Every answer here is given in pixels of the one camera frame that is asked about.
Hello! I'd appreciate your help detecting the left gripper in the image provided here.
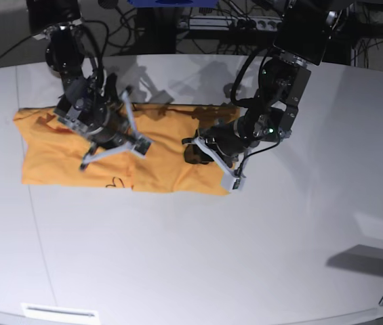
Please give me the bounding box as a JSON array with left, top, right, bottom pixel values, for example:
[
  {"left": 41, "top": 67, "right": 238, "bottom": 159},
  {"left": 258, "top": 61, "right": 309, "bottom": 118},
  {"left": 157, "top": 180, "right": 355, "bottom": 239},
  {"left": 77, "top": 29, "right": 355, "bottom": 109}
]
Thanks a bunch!
[{"left": 184, "top": 123, "right": 256, "bottom": 165}]

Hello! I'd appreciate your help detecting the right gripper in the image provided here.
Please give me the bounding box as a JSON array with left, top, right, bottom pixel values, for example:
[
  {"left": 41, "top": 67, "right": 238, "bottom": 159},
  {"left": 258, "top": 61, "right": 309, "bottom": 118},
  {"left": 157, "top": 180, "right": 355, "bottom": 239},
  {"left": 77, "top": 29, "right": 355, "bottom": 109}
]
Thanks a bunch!
[{"left": 55, "top": 72, "right": 130, "bottom": 149}]

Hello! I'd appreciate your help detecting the orange yellow T-shirt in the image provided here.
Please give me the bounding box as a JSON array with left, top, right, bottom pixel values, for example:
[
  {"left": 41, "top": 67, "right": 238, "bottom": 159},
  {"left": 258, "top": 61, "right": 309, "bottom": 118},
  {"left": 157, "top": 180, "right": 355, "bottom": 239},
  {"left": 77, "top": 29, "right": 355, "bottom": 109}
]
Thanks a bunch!
[{"left": 12, "top": 104, "right": 241, "bottom": 197}]

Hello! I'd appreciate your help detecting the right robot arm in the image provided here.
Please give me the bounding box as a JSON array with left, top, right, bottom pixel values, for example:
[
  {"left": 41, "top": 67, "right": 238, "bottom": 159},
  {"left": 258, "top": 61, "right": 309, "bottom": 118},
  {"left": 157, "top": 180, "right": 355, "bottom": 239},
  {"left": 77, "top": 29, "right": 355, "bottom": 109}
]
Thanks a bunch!
[{"left": 26, "top": 1, "right": 136, "bottom": 150}]

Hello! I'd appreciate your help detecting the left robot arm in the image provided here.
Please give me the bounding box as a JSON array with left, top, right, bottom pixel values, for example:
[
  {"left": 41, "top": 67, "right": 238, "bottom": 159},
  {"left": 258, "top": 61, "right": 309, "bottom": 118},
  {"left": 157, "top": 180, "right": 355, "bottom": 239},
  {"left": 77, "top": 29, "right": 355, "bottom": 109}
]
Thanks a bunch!
[{"left": 182, "top": 1, "right": 344, "bottom": 167}]

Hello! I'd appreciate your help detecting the white power strip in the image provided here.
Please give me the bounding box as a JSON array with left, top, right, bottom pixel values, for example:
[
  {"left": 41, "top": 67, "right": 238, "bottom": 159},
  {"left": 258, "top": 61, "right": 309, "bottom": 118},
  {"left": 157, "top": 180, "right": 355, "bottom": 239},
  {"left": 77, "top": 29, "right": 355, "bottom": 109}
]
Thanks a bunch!
[{"left": 178, "top": 16, "right": 282, "bottom": 32}]

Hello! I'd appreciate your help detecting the white label strip on table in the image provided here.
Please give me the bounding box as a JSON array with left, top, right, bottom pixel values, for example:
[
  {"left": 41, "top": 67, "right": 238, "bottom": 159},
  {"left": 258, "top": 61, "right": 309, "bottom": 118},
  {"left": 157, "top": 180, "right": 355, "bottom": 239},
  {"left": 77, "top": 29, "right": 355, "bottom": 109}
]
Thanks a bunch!
[{"left": 21, "top": 303, "right": 98, "bottom": 318}]

